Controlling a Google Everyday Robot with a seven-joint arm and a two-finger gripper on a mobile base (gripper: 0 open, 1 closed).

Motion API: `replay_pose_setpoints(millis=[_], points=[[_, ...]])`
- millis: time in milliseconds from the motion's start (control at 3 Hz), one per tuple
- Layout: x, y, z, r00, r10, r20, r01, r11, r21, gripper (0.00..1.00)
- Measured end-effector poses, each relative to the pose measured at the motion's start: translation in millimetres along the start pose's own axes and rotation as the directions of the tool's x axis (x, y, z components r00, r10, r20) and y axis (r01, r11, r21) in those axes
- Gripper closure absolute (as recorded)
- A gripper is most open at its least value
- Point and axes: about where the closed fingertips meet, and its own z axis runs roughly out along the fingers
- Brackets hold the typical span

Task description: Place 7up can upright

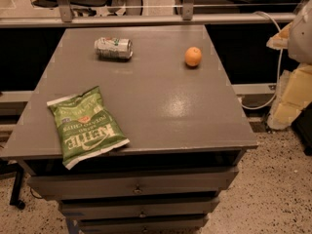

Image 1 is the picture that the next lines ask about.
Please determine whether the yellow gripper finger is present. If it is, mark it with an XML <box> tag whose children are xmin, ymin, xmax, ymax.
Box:
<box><xmin>266</xmin><ymin>23</ymin><xmax>292</xmax><ymax>50</ymax></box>
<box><xmin>267</xmin><ymin>63</ymin><xmax>312</xmax><ymax>130</ymax></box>

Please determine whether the silver 7up soda can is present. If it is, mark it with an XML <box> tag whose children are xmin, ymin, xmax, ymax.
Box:
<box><xmin>95</xmin><ymin>37</ymin><xmax>133</xmax><ymax>59</ymax></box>

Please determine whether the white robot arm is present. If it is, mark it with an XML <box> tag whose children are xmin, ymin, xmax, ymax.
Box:
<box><xmin>266</xmin><ymin>0</ymin><xmax>312</xmax><ymax>130</ymax></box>

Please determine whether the orange fruit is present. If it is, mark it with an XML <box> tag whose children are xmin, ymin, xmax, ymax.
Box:
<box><xmin>184</xmin><ymin>47</ymin><xmax>202</xmax><ymax>67</ymax></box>

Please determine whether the middle grey drawer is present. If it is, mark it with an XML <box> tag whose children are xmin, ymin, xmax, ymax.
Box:
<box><xmin>60</xmin><ymin>197</ymin><xmax>219</xmax><ymax>220</ymax></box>

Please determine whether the grey drawer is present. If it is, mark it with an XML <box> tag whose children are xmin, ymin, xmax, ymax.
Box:
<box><xmin>60</xmin><ymin>197</ymin><xmax>219</xmax><ymax>220</ymax></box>
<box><xmin>28</xmin><ymin>167</ymin><xmax>238</xmax><ymax>200</ymax></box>
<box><xmin>78</xmin><ymin>214</ymin><xmax>208</xmax><ymax>234</ymax></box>

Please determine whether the bottom grey drawer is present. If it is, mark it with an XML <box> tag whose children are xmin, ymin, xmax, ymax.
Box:
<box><xmin>78</xmin><ymin>214</ymin><xmax>208</xmax><ymax>234</ymax></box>

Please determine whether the green Kettle chips bag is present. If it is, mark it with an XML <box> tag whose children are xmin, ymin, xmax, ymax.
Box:
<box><xmin>47</xmin><ymin>87</ymin><xmax>130</xmax><ymax>170</ymax></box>

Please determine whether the top grey drawer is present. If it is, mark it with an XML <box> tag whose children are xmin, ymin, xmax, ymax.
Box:
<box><xmin>28</xmin><ymin>167</ymin><xmax>238</xmax><ymax>200</ymax></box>

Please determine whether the black stand leg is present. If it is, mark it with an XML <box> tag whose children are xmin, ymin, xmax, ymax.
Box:
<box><xmin>0</xmin><ymin>159</ymin><xmax>25</xmax><ymax>210</ymax></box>

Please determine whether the white cable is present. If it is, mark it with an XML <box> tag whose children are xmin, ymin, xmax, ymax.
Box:
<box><xmin>241</xmin><ymin>11</ymin><xmax>285</xmax><ymax>111</ymax></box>

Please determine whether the metal railing frame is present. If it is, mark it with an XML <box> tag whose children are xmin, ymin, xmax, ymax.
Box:
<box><xmin>0</xmin><ymin>0</ymin><xmax>309</xmax><ymax>28</ymax></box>

